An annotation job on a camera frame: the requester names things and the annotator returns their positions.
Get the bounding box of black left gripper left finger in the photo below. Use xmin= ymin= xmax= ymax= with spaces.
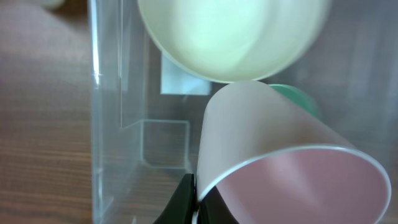
xmin=154 ymin=174 xmax=196 ymax=224

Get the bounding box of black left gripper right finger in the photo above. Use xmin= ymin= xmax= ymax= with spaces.
xmin=197 ymin=187 xmax=238 ymax=224

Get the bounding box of pink plastic cup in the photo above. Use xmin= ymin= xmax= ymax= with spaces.
xmin=197 ymin=81 xmax=391 ymax=223

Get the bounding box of mint green bowl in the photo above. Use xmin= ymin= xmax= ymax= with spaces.
xmin=269 ymin=84 xmax=320 ymax=118

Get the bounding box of cream white bowl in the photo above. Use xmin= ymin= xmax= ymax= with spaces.
xmin=138 ymin=0 xmax=331 ymax=83

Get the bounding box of cream plastic cup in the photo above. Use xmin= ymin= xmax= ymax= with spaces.
xmin=31 ymin=0 xmax=65 ymax=10

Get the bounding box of clear plastic storage container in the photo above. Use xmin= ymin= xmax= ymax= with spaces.
xmin=89 ymin=0 xmax=397 ymax=223

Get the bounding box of white label sticker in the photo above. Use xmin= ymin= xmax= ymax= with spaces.
xmin=160 ymin=54 xmax=211 ymax=96

